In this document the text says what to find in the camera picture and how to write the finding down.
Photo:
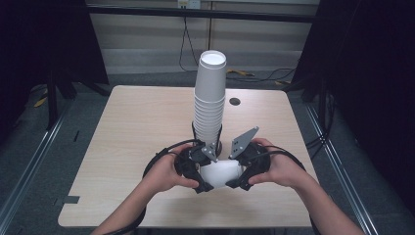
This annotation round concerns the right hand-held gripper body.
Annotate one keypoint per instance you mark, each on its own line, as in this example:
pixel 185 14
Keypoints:
pixel 256 160

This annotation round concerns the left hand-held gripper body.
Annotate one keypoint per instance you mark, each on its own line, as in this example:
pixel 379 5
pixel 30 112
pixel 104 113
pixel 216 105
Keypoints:
pixel 189 161

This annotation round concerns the single white paper cup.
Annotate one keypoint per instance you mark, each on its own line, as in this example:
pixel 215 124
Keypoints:
pixel 221 173

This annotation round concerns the stack of white paper cups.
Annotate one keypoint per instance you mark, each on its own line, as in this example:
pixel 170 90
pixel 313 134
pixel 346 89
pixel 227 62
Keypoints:
pixel 208 114

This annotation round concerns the person's left hand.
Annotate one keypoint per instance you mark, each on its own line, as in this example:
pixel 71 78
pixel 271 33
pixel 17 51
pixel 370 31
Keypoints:
pixel 163 174

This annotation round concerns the person's right hand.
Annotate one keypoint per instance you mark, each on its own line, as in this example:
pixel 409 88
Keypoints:
pixel 284 169

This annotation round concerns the yellow floor plug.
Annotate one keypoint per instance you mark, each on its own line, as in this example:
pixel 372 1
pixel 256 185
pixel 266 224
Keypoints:
pixel 239 72

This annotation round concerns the grey tape strip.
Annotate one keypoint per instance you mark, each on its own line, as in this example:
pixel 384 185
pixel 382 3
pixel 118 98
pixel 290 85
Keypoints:
pixel 70 199

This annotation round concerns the black curtain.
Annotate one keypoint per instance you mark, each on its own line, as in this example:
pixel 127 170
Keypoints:
pixel 368 81
pixel 42 49

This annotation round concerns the black horizontal bar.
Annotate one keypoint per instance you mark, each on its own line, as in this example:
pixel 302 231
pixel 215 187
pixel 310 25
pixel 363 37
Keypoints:
pixel 202 13

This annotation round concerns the black stand leg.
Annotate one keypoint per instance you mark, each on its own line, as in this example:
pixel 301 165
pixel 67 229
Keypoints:
pixel 52 104

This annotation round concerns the yellow floor tape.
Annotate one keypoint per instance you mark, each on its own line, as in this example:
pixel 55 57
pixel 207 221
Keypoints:
pixel 40 102

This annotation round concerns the metal floor rail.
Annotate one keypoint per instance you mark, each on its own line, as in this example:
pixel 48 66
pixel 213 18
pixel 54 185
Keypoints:
pixel 342 173
pixel 31 163

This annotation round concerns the white wall socket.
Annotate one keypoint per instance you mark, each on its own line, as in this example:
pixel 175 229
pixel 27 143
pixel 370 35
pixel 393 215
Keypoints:
pixel 189 3

